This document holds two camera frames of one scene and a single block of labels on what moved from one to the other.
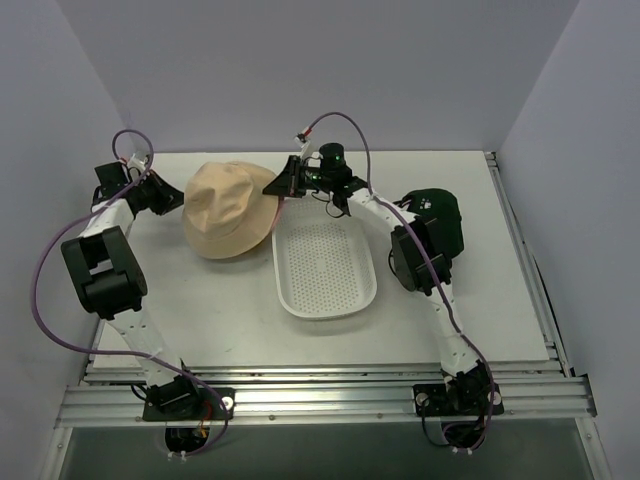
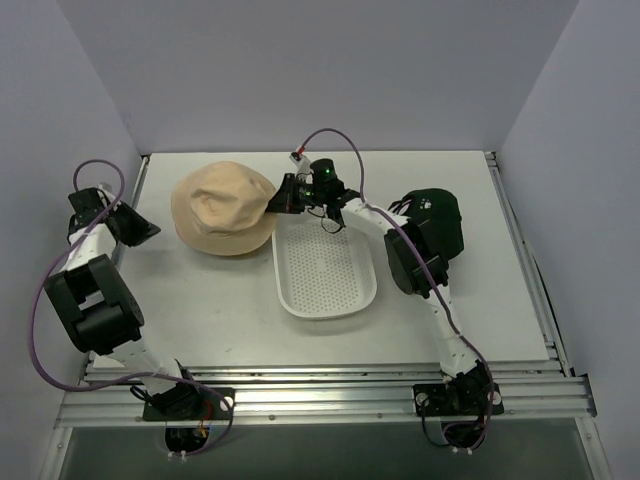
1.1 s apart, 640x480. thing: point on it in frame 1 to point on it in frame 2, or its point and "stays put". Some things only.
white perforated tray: x=322 y=260 stays put
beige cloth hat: x=226 y=213 stays put
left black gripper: x=156 y=191 to x=122 y=223
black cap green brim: x=441 y=205 stays put
